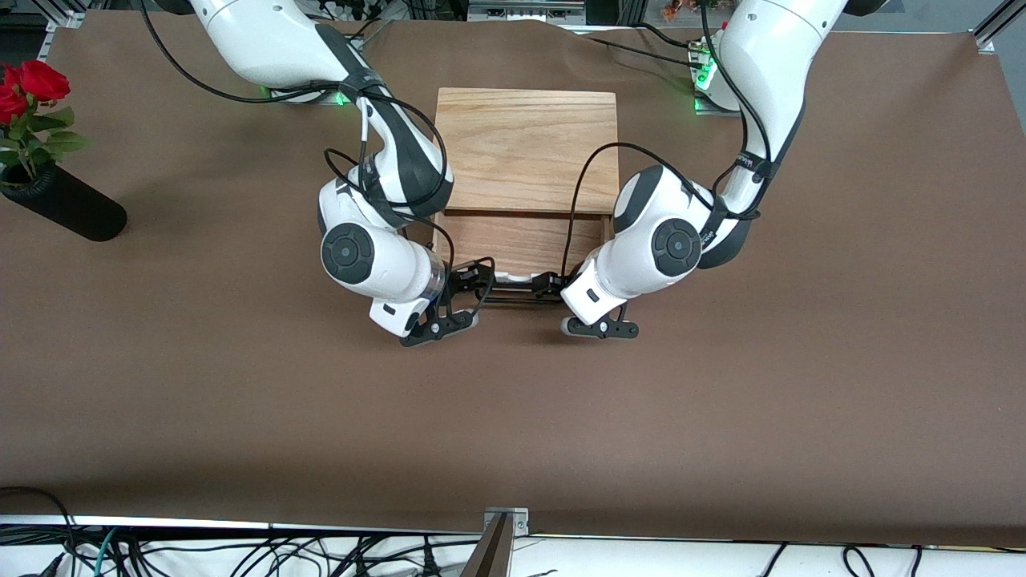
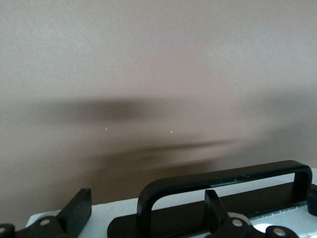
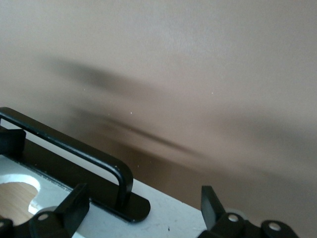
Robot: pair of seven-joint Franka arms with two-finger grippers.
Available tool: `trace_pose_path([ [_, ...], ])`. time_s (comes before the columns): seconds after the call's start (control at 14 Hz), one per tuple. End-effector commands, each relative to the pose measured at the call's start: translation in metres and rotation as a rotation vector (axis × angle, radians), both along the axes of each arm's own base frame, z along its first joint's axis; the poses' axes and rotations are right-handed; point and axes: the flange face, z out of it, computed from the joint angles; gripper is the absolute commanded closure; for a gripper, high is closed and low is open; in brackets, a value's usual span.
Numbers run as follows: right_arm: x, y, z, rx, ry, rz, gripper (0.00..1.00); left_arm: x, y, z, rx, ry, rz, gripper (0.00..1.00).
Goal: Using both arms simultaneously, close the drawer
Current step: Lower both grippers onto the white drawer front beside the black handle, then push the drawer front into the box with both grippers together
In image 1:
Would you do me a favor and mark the teal cable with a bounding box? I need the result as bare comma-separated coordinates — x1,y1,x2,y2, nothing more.
93,527,123,577

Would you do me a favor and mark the looping black cable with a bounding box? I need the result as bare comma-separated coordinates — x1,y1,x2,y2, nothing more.
0,486,79,577

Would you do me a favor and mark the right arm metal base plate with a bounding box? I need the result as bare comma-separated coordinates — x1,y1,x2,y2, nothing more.
265,83,355,106

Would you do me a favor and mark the tangle of black cables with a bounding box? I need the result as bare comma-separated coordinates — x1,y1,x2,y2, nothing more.
0,525,482,577

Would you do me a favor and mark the grey power strip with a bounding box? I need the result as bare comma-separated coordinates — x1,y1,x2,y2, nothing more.
467,0,588,25

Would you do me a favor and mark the small metal bracket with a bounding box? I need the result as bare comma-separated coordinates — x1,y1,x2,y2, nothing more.
485,506,530,538

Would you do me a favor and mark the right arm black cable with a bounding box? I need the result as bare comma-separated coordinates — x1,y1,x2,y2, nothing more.
140,0,498,321

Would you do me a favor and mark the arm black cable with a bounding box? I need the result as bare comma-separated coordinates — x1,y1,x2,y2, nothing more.
559,0,782,277
140,0,498,321

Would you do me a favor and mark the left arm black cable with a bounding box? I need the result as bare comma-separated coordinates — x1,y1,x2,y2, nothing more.
559,0,782,277

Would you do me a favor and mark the aluminium frame profile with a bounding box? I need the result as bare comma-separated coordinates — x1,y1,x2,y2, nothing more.
32,0,89,33
972,0,1026,54

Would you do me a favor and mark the black cylindrical vase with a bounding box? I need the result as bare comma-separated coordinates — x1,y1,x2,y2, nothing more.
0,163,128,243

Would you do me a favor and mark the brown table cover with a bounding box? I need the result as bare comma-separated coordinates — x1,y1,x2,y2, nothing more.
0,10,1026,550

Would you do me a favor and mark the dark camera support beam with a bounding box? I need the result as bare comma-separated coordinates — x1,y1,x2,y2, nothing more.
458,513,514,577

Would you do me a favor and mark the red rose bouquet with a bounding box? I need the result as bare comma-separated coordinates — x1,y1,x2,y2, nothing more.
0,60,94,182

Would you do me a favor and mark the wooden drawer cabinet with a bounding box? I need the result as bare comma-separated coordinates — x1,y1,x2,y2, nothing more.
431,87,622,221

